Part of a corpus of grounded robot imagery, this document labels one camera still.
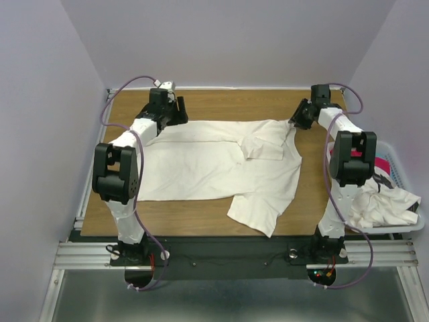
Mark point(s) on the electronics board with leds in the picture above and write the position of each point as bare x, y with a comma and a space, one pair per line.
322, 274

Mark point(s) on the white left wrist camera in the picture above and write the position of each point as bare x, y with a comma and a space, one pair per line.
170, 86

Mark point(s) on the red t shirt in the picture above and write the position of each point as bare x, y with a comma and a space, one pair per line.
381, 162

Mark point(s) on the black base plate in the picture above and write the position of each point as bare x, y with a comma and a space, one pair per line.
197, 258

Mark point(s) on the white plastic laundry basket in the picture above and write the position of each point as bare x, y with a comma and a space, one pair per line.
396, 176

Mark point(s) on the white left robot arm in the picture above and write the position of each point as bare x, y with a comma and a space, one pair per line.
118, 175

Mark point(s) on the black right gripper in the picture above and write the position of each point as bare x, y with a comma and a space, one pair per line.
296, 117

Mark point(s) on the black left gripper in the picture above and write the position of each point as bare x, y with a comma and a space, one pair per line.
181, 117

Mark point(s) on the white printed t shirt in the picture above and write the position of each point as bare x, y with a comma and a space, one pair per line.
381, 202

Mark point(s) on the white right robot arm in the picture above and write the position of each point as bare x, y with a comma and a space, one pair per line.
349, 161

